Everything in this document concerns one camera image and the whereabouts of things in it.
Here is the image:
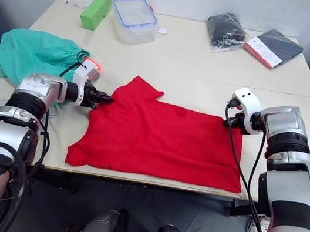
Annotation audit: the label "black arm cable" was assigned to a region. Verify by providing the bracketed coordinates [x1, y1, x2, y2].
[204, 96, 290, 232]
[27, 56, 85, 173]

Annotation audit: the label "black clothing in plastic bag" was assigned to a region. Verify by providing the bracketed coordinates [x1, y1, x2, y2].
[202, 9, 253, 59]

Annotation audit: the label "green rectangular box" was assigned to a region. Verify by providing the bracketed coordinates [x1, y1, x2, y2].
[78, 0, 114, 34]

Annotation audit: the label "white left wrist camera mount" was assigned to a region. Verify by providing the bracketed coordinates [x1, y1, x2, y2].
[68, 59, 102, 109]

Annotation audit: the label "dark packaged garment with card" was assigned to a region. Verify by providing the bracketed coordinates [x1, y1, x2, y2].
[240, 23, 307, 75]

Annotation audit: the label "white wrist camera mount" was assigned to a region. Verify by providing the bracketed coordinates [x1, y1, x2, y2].
[228, 85, 267, 136]
[68, 59, 102, 109]

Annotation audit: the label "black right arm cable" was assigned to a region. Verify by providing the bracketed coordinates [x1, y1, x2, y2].
[204, 96, 290, 232]

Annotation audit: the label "white sneaker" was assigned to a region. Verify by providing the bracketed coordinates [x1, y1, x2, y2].
[245, 212, 272, 232]

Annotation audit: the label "black table frame bar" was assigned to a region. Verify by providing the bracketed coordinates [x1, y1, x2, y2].
[27, 165, 84, 197]

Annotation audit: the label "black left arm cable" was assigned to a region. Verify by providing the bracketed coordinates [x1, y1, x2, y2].
[27, 56, 85, 173]

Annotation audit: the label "green shorts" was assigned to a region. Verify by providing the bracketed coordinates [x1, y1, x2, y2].
[0, 23, 94, 96]

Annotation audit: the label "clear container with blue rim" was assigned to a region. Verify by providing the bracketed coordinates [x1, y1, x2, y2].
[106, 0, 163, 49]

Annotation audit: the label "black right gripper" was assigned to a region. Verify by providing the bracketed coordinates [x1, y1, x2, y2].
[220, 110, 253, 136]

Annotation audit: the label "red t-shirt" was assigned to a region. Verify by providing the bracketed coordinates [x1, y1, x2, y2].
[63, 65, 258, 195]

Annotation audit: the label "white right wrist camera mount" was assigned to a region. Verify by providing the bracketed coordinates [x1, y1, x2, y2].
[228, 85, 267, 136]

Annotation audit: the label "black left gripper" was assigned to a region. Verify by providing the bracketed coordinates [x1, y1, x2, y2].
[80, 82, 118, 114]

